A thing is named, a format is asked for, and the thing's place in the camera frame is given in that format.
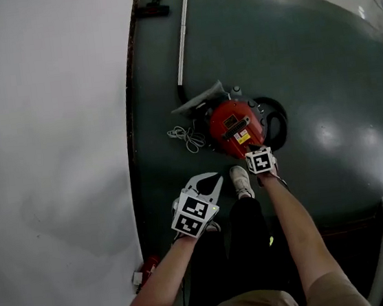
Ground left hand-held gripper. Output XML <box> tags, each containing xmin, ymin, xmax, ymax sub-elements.
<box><xmin>165</xmin><ymin>171</ymin><xmax>231</xmax><ymax>243</ymax></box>

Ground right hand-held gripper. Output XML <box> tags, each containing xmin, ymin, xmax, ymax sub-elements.
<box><xmin>243</xmin><ymin>141</ymin><xmax>280</xmax><ymax>177</ymax></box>

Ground red vacuum cleaner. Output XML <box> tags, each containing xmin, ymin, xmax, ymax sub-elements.
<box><xmin>200</xmin><ymin>83</ymin><xmax>273</xmax><ymax>164</ymax></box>

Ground person's left forearm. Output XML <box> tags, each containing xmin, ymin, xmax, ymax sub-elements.
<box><xmin>108</xmin><ymin>232</ymin><xmax>205</xmax><ymax>306</ymax></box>

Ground person's right forearm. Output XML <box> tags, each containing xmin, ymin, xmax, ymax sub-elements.
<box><xmin>257</xmin><ymin>163</ymin><xmax>335</xmax><ymax>300</ymax></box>

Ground silver metal vacuum tube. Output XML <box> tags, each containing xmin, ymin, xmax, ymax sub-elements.
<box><xmin>166</xmin><ymin>0</ymin><xmax>201</xmax><ymax>87</ymax></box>

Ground person's white right shoe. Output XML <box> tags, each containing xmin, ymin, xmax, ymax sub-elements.
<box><xmin>228</xmin><ymin>163</ymin><xmax>256</xmax><ymax>201</ymax></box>

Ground person's black trousers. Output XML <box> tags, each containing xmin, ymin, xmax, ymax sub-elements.
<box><xmin>169</xmin><ymin>190</ymin><xmax>309</xmax><ymax>306</ymax></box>

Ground red canister with white tag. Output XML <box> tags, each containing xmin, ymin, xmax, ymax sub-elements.
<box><xmin>129</xmin><ymin>254</ymin><xmax>164</xmax><ymax>294</ymax></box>

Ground black floor brush head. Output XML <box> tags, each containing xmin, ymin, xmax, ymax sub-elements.
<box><xmin>135</xmin><ymin>0</ymin><xmax>172</xmax><ymax>19</ymax></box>

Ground black vacuum hose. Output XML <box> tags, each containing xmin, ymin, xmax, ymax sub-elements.
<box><xmin>252</xmin><ymin>93</ymin><xmax>293</xmax><ymax>152</ymax></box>

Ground grey power cord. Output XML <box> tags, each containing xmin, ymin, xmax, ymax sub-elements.
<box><xmin>166</xmin><ymin>122</ymin><xmax>208</xmax><ymax>157</ymax></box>

